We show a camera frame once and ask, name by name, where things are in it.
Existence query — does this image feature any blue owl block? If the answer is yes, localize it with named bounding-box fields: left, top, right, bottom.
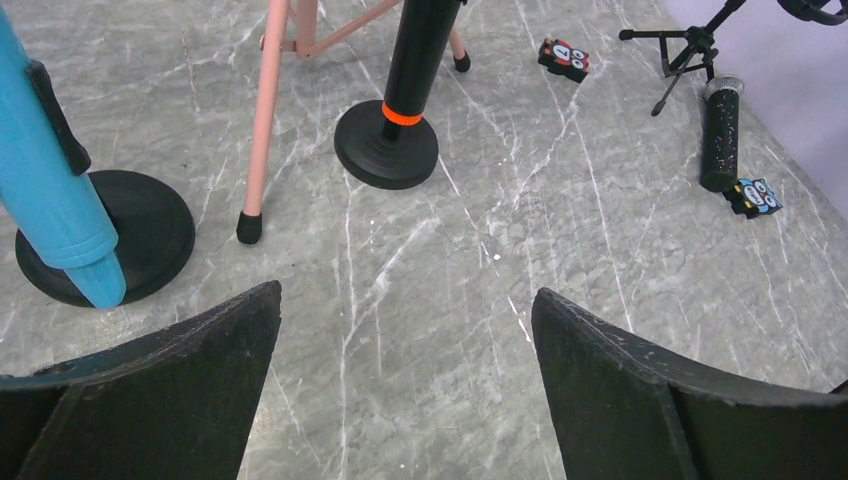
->
left=723, top=178, right=783, bottom=219

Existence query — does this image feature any small black mic stand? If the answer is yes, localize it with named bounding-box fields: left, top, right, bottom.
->
left=15, top=60, right=195, bottom=309

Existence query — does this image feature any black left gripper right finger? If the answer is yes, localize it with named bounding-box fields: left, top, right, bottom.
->
left=531, top=288, right=847, bottom=479

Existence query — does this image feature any pink music stand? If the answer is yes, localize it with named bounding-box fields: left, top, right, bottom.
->
left=236, top=1, right=471, bottom=245

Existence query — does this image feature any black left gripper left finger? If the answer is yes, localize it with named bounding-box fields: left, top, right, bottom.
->
left=1, top=281, right=281, bottom=479

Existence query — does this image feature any red owl block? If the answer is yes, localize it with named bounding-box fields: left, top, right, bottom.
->
left=537, top=38, right=589, bottom=84

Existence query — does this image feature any black shock mount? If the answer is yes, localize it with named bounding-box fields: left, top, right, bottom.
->
left=618, top=0, right=847, bottom=117

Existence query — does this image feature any blue microphone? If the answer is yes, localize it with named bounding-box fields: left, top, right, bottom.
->
left=1, top=15, right=126, bottom=309

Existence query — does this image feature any black round-base mic stand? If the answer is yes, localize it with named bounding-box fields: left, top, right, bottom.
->
left=334, top=100, right=439, bottom=190

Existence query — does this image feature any black microphone orange ring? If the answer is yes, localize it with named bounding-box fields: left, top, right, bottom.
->
left=380, top=0, right=465, bottom=127

